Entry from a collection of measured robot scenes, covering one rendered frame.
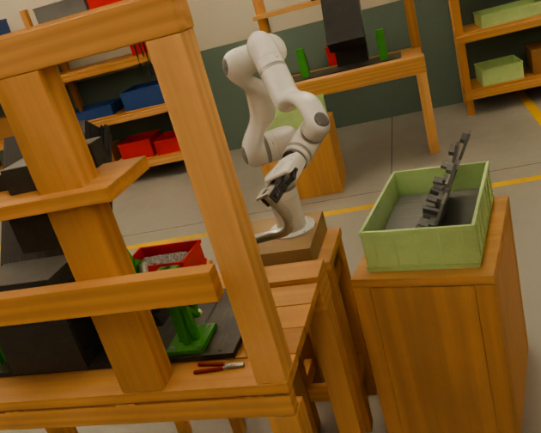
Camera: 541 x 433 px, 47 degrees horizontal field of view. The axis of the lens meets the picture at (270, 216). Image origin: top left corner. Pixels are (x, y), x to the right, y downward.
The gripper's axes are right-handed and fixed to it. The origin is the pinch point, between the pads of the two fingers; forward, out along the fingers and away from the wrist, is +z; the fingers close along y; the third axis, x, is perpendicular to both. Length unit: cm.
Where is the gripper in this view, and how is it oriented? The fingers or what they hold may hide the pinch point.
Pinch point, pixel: (271, 196)
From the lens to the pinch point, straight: 177.0
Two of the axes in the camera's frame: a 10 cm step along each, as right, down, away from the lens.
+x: 6.8, 6.6, 3.2
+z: -4.3, 7.1, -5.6
